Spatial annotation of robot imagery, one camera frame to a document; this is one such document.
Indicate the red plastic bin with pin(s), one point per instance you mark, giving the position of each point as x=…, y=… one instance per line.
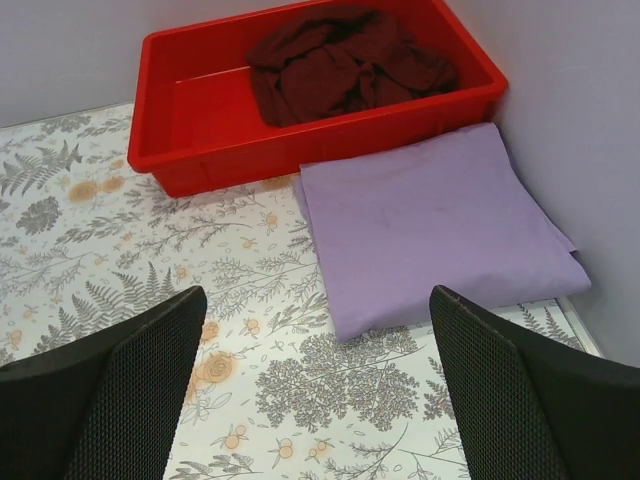
x=196, y=126

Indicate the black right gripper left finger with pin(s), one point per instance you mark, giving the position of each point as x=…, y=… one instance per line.
x=105, y=406

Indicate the folded purple t shirt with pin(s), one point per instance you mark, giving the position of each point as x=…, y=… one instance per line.
x=389, y=227

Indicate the dark red t shirt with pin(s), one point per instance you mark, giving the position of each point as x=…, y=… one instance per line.
x=340, y=59

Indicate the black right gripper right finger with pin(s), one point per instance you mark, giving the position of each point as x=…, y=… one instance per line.
x=528, y=407

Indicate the floral table mat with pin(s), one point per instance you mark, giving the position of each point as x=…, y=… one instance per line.
x=87, y=242

